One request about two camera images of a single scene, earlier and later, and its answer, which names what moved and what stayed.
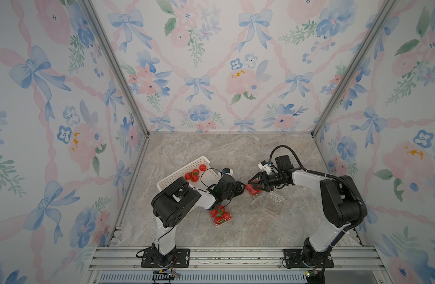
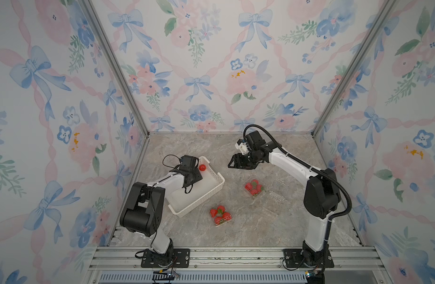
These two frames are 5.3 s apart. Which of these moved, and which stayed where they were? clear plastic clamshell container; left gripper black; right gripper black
Moved: left gripper black; right gripper black
Stayed: clear plastic clamshell container
